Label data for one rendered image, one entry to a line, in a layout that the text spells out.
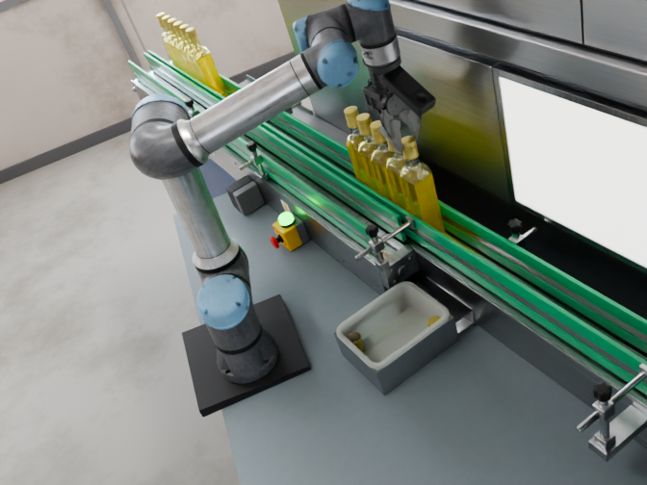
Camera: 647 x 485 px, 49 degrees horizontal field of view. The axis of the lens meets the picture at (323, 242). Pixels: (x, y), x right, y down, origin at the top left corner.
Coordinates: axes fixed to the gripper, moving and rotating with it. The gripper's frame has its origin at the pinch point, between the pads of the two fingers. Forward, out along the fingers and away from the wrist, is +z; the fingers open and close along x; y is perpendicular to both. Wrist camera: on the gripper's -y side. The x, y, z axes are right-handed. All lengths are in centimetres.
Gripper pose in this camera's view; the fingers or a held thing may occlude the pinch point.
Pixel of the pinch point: (408, 143)
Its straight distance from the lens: 159.4
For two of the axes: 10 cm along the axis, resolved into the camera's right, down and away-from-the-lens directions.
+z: 2.7, 7.4, 6.1
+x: -8.0, 5.3, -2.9
